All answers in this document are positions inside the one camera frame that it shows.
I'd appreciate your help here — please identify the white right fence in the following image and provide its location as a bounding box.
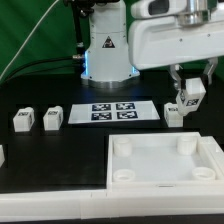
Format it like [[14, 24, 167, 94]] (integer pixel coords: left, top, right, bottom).
[[199, 136, 224, 180]]

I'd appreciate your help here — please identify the white cable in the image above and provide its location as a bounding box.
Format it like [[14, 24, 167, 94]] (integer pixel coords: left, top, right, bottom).
[[0, 0, 61, 83]]

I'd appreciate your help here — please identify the white square tabletop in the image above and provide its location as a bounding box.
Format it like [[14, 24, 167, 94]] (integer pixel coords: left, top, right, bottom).
[[107, 132, 224, 190]]

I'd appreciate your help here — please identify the white marker sheet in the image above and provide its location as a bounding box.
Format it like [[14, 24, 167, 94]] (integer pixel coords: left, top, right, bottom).
[[68, 101, 160, 124]]

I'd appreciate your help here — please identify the white front fence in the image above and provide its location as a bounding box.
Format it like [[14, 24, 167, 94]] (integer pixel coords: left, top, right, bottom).
[[0, 186, 224, 222]]

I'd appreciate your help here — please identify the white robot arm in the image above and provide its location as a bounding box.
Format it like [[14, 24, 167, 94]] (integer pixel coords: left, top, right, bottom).
[[81, 0, 224, 88]]

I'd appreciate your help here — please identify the black cable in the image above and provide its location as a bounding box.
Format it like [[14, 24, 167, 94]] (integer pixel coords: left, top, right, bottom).
[[0, 56, 84, 86]]

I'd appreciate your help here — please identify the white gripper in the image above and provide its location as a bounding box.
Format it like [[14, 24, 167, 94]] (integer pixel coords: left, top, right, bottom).
[[128, 0, 224, 91]]

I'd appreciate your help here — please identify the white left block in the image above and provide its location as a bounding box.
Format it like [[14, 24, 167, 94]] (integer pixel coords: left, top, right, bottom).
[[0, 145, 5, 168]]

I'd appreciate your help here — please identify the white fence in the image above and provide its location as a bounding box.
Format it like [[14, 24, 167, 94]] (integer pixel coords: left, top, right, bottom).
[[199, 136, 224, 180], [0, 186, 224, 222]]

